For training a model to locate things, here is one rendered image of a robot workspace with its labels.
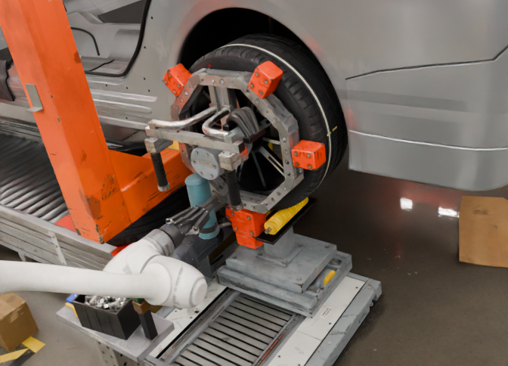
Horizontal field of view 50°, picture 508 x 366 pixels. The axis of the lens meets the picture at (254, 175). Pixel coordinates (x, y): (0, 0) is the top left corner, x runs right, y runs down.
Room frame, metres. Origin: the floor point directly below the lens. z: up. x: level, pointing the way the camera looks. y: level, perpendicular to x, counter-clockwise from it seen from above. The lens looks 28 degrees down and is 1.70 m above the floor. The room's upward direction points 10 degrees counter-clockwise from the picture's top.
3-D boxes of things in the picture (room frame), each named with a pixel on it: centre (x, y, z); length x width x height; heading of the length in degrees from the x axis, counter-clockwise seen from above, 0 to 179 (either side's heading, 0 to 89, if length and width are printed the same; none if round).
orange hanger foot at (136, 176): (2.19, 0.42, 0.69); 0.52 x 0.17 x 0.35; 140
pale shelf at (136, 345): (1.47, 0.56, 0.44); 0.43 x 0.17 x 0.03; 50
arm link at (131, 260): (1.20, 0.36, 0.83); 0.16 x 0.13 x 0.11; 140
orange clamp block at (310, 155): (1.65, -0.19, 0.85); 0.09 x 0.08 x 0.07; 50
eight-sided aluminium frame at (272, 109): (1.85, 0.05, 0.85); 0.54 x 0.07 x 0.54; 50
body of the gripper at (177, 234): (1.35, 0.25, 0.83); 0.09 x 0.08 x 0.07; 140
